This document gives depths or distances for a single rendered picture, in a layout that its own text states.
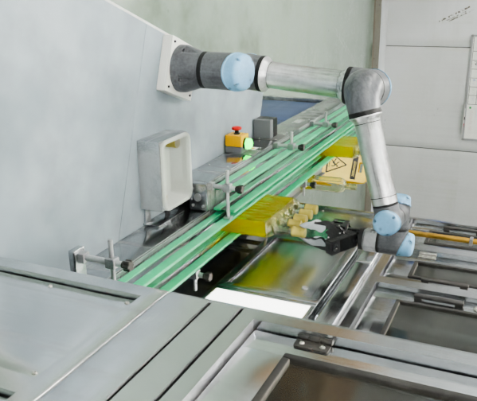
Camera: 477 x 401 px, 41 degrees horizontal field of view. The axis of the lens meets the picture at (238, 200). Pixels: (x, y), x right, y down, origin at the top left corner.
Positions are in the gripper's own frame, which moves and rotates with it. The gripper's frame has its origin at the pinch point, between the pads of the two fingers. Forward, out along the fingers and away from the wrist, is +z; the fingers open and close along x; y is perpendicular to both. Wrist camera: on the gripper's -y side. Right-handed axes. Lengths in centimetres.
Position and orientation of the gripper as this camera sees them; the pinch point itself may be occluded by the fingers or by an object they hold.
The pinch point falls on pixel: (303, 232)
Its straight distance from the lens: 212.3
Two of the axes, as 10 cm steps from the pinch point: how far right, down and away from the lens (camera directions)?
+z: -9.1, -1.2, 4.0
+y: 4.2, -3.2, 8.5
